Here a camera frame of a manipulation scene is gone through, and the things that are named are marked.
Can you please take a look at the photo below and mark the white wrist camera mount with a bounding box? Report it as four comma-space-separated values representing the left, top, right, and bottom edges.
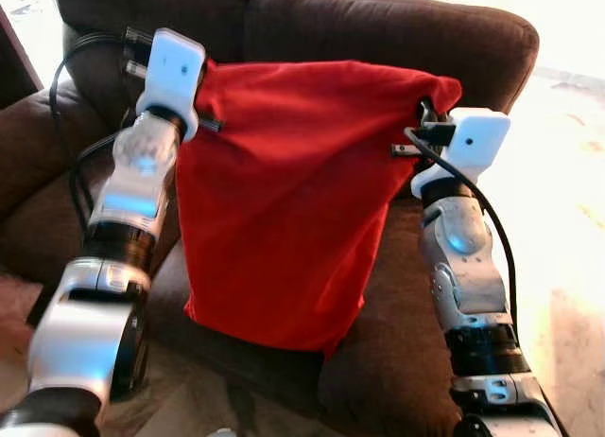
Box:
134, 26, 208, 142
410, 107, 512, 201

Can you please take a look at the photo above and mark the dark wooden door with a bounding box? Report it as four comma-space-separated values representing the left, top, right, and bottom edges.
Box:
0, 6, 44, 109

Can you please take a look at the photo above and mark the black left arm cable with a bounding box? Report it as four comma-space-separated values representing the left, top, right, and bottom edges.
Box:
48, 30, 157, 232

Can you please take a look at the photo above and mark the brown two-seat sofa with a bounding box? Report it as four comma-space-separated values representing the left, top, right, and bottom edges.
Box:
0, 0, 543, 437

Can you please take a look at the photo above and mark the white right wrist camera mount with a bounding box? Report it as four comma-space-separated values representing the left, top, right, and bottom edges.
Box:
410, 107, 512, 201

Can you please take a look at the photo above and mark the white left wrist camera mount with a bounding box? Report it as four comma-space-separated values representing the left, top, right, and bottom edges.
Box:
134, 26, 208, 142

